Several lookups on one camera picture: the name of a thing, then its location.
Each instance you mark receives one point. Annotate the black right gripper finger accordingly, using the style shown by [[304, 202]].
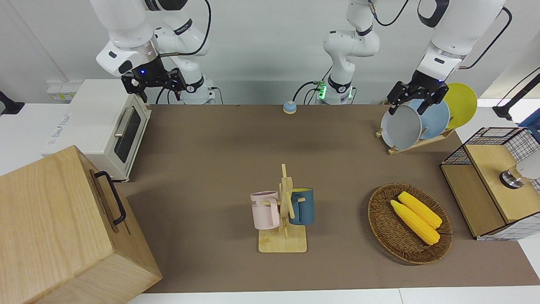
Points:
[[144, 95], [179, 95]]

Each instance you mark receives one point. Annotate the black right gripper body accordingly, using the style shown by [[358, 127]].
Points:
[[152, 76]]

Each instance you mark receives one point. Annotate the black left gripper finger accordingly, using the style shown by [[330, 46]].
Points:
[[422, 106], [392, 109]]

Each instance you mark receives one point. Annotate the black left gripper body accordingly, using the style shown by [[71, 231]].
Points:
[[419, 89]]

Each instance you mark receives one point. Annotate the gray plate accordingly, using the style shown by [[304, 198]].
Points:
[[400, 128]]

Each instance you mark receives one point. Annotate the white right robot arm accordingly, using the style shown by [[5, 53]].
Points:
[[126, 25]]

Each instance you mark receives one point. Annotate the light blue plate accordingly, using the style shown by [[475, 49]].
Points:
[[436, 120]]

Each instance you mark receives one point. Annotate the wooden plate rack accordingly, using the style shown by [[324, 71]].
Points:
[[430, 141]]

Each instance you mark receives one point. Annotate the yellow plate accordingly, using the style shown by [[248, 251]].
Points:
[[464, 103]]

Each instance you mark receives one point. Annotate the white toaster oven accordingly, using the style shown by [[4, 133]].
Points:
[[97, 118]]

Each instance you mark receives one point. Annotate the brown table mat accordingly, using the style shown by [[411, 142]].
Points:
[[211, 169]]

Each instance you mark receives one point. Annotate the yellow corn cob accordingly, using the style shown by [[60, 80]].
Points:
[[419, 209], [415, 223]]

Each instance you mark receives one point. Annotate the small blue dome bell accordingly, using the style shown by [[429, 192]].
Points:
[[289, 107]]

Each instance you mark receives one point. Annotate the blue object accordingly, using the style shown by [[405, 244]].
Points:
[[532, 124]]

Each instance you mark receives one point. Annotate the metal cup on shelf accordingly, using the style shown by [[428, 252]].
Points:
[[511, 178]]

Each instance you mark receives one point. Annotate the brown wicker basket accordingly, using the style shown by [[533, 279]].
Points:
[[388, 228]]

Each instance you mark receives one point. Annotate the dark blue mug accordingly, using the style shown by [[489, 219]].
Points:
[[304, 209]]

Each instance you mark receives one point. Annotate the pink mug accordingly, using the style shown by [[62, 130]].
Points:
[[263, 213]]

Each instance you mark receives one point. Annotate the wooden mug tree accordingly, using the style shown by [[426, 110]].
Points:
[[283, 242]]

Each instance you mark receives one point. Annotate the black clamp mount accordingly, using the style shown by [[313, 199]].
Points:
[[8, 105]]

